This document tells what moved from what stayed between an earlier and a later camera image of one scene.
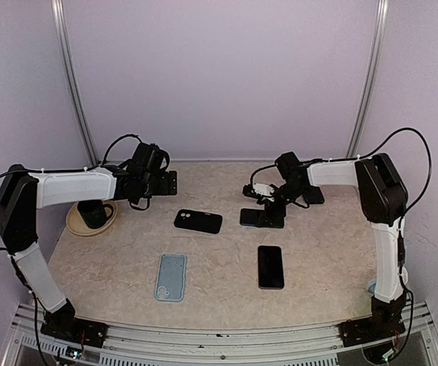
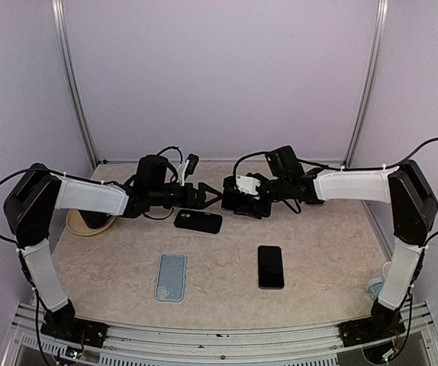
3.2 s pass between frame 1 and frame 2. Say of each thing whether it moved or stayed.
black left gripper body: moved
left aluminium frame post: stayed
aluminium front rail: stayed
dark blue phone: moved
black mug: stayed
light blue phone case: stayed
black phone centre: stayed
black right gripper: moved
